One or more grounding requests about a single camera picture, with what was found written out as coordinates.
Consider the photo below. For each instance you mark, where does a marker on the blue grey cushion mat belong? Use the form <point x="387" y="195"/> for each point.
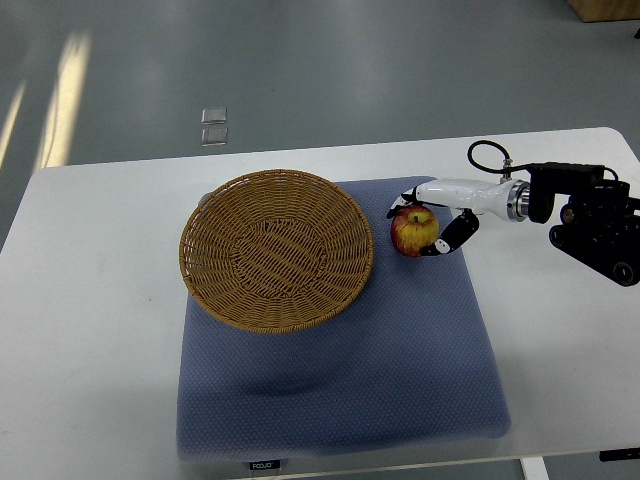
<point x="409" y="361"/>

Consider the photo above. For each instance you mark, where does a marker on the wooden box corner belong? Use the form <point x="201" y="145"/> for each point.
<point x="591" y="11"/>

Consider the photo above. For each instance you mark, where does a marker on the red yellow apple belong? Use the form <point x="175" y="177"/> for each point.
<point x="414" y="228"/>

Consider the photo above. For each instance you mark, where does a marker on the black label tag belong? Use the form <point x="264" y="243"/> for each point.
<point x="264" y="465"/>

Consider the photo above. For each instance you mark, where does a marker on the metal floor plate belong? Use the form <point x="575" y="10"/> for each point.
<point x="214" y="136"/>
<point x="214" y="115"/>

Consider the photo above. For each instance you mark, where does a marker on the brown wicker basket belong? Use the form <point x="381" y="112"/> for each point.
<point x="276" y="251"/>

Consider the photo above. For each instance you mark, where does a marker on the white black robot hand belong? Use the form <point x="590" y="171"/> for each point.
<point x="457" y="205"/>

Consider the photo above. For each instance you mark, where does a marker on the upper metal floor plate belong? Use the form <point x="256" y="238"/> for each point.
<point x="214" y="115"/>

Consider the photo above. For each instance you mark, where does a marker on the lower metal floor plate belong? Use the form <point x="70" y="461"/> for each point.
<point x="214" y="136"/>

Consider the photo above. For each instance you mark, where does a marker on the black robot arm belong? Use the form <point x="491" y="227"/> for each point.
<point x="599" y="224"/>

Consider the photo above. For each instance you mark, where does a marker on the black table bracket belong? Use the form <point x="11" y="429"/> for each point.
<point x="620" y="455"/>

